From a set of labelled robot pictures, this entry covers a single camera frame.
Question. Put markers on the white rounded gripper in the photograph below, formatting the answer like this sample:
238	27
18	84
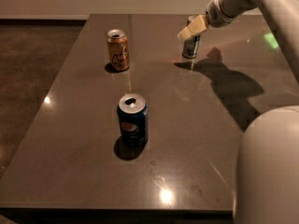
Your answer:
218	14

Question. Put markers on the silver blue redbull can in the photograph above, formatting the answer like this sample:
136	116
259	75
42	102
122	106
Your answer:
190	45

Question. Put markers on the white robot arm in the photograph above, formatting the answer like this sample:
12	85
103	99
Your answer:
267	170

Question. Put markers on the orange LaCroix can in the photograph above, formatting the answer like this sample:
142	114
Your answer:
118	49

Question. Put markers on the blue Pepsi can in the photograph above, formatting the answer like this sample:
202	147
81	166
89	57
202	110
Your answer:
133	115

